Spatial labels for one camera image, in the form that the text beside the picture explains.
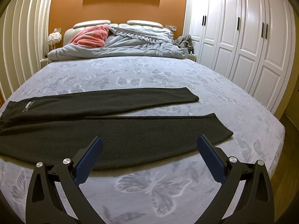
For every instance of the white nightstand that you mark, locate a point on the white nightstand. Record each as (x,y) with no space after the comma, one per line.
(192,57)
(44,62)

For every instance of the grey butterfly bed sheet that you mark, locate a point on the grey butterfly bed sheet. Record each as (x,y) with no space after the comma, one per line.
(149,113)

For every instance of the black pants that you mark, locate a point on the black pants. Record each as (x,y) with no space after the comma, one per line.
(50,128)

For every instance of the white wardrobe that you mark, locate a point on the white wardrobe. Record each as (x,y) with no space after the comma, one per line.
(249,42)

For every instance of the cream pleated curtain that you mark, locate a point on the cream pleated curtain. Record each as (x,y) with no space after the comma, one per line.
(24,42)

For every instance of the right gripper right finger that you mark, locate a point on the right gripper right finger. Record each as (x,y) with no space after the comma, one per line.
(256,203)

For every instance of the grey clothes pile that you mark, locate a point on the grey clothes pile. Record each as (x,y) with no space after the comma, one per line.
(184,42)

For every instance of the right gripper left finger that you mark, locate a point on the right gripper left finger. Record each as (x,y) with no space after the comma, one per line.
(43,204)

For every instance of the white flower lamp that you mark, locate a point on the white flower lamp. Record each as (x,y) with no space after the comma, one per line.
(54,38)

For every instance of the grey ruffled duvet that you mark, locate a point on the grey ruffled duvet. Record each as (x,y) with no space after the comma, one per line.
(118,46)

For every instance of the pink blanket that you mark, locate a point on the pink blanket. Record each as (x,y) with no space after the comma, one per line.
(92,37)

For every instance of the cream padded headboard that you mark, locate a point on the cream padded headboard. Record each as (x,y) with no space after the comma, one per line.
(153,32)

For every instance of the wall switch panel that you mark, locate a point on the wall switch panel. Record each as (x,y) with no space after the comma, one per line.
(170,27)

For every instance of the right white nightstand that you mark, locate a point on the right white nightstand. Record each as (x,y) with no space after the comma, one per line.
(192,57)

